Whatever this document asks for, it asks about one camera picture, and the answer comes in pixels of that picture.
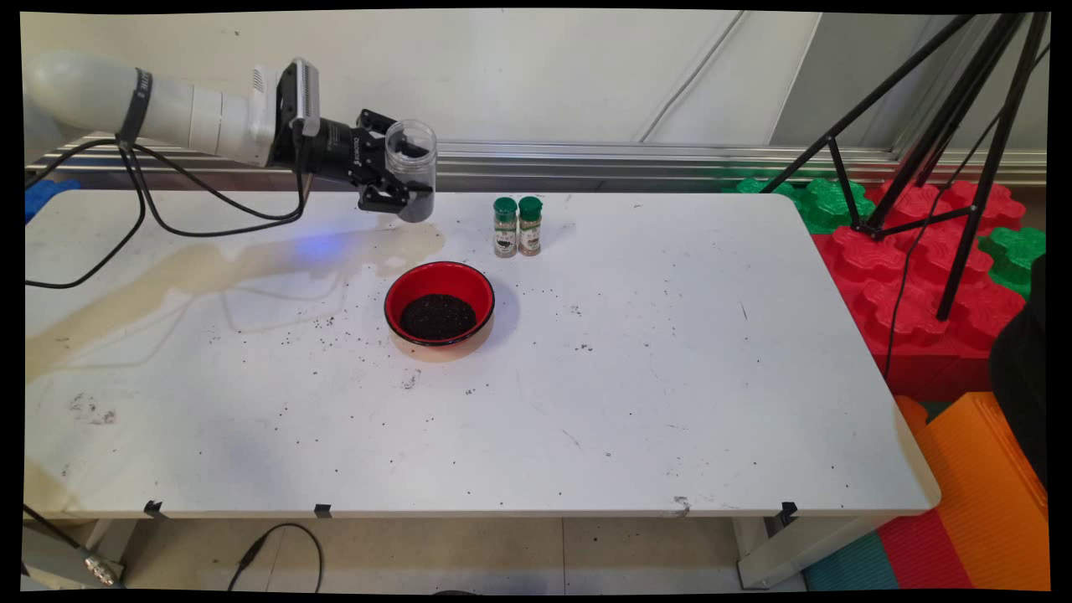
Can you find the clear plastic jar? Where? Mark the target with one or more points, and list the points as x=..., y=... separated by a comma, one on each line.
x=419, y=172

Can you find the red bowl with black rim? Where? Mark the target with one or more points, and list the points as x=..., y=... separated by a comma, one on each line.
x=440, y=278

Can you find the teal floor mat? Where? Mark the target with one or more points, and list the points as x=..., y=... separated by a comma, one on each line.
x=850, y=565

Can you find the orange foam block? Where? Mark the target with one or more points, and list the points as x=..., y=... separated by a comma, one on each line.
x=963, y=502

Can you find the aluminium rail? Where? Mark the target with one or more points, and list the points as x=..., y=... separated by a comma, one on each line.
x=586, y=159

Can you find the red floor mat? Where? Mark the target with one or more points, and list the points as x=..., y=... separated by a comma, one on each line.
x=921, y=553

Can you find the red and green foam mat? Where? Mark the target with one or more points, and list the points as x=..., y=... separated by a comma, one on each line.
x=825, y=205

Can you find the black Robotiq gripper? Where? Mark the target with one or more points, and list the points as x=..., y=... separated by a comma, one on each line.
x=335, y=151

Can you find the white table leg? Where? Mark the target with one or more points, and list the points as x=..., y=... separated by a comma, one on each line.
x=92, y=540
x=796, y=548

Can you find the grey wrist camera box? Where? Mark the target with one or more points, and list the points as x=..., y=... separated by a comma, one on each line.
x=306, y=92

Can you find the green-capped spice bottle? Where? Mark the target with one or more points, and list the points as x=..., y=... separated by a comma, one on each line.
x=505, y=230
x=530, y=228

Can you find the green foam block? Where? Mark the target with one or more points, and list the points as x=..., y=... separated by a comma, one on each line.
x=1017, y=260

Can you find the blue foam block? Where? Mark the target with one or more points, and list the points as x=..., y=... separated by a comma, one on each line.
x=50, y=194

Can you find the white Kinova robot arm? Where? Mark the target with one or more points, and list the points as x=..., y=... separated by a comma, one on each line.
x=84, y=92

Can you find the black seeds pile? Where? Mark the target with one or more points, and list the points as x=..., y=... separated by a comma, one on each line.
x=419, y=209
x=438, y=316

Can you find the black tripod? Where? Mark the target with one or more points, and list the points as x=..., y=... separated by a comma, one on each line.
x=955, y=109

